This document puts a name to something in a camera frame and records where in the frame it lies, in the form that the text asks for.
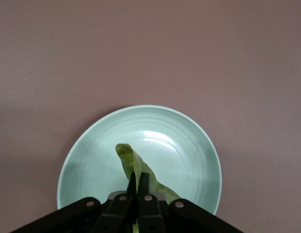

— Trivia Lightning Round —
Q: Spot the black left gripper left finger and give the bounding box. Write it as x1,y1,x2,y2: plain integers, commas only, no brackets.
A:
9,171,138,233

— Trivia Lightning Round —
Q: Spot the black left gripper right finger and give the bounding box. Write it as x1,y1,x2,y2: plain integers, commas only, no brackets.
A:
138,171,245,233

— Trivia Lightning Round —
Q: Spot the green lettuce leaf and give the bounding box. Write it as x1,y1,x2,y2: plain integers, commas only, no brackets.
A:
115,143,183,233

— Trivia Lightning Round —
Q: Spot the light green round plate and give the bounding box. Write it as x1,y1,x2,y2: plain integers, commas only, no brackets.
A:
57,104,223,216

